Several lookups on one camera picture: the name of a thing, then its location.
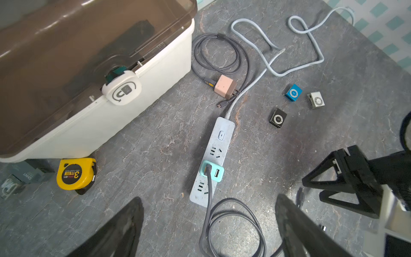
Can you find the silver mp3 player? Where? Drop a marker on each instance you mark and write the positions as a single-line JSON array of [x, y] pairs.
[[316, 100]]

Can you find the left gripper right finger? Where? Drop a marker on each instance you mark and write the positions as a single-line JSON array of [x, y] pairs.
[[300, 235]]

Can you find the yellow tape measure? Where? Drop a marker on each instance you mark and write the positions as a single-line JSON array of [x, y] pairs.
[[76, 174]]

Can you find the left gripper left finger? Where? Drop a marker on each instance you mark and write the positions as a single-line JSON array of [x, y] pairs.
[[119, 237]]

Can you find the blue mp3 player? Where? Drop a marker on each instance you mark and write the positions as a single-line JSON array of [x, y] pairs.
[[293, 93]]

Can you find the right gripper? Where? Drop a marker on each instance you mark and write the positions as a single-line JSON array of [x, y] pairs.
[[395, 192]]

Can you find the white box brown lid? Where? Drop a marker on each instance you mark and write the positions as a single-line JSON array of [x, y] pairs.
[[74, 73]]

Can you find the black mp3 player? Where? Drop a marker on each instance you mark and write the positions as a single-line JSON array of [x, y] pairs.
[[278, 118]]

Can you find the teal usb charger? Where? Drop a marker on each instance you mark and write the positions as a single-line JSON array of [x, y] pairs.
[[216, 171]]

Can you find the pink usb charger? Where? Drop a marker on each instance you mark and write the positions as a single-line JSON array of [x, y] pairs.
[[225, 86]]

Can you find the grey power strip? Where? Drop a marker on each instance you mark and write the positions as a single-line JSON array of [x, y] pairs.
[[215, 152]]

